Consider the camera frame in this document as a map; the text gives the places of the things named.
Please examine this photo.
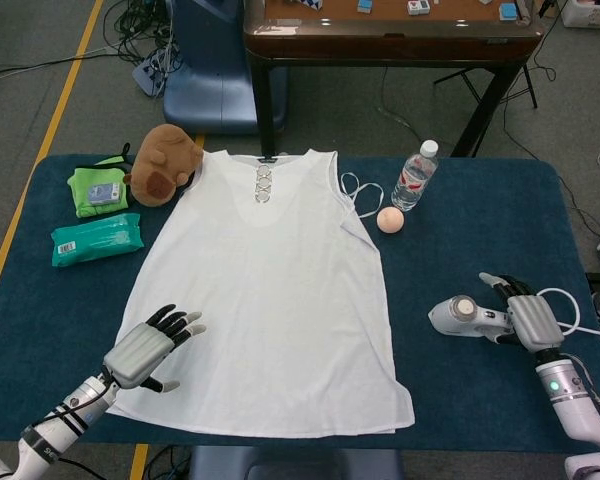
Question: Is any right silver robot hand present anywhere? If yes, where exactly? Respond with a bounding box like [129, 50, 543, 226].
[478, 272, 566, 354]

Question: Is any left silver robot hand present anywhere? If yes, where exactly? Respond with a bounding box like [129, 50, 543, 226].
[102, 303, 207, 394]

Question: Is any white handheld garment steamer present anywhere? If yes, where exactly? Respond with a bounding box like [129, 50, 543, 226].
[427, 294, 516, 339]

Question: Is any white sleeveless top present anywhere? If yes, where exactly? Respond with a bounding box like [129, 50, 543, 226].
[107, 148, 416, 437]

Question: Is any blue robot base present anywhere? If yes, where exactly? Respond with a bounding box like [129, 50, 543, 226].
[162, 0, 289, 137]

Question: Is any dark blue table mat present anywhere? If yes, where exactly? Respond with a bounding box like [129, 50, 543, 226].
[0, 153, 600, 457]

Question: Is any teal wet wipes pack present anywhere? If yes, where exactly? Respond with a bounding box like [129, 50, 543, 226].
[49, 212, 145, 269]

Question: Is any small blue white box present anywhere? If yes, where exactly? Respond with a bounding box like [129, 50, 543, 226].
[88, 183, 123, 206]

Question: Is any green folded cloth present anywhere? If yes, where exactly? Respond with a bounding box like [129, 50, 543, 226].
[67, 142, 134, 220]

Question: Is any peach ball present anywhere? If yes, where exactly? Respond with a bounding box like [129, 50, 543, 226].
[376, 205, 406, 233]

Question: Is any clear plastic water bottle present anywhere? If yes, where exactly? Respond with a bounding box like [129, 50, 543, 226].
[390, 139, 440, 213]

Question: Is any brown plush toy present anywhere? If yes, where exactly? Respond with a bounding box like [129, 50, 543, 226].
[122, 123, 205, 206]

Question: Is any grey power strip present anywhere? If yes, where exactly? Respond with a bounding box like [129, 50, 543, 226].
[132, 49, 181, 96]

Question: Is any white plastic basket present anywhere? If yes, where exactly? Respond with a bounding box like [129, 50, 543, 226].
[559, 0, 600, 29]

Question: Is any brown mahjong table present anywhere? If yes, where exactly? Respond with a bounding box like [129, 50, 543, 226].
[243, 0, 546, 159]

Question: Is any white charger cable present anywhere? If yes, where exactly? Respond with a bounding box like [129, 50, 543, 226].
[534, 287, 600, 337]

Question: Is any blue grey pedestal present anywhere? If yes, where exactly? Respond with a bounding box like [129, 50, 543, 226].
[187, 446, 406, 480]

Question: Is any long black floor cable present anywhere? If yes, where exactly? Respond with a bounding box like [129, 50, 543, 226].
[0, 47, 136, 84]

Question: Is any black cable bundle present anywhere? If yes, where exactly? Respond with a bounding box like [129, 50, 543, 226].
[102, 0, 181, 66]

